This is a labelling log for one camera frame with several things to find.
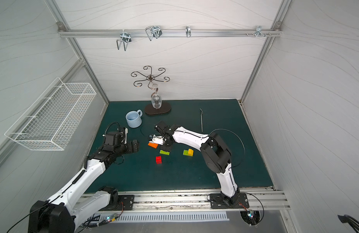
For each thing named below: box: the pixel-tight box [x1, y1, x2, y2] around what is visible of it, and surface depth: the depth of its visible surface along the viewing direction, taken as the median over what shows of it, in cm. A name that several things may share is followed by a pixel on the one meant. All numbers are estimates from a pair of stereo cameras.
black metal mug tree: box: [130, 65, 172, 116], surface depth 97 cm
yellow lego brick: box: [187, 148, 194, 157], surface depth 90 cm
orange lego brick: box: [147, 142, 159, 150], surface depth 97 cm
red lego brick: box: [155, 155, 163, 165], surface depth 88 cm
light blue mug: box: [125, 109, 143, 129], surface depth 104 cm
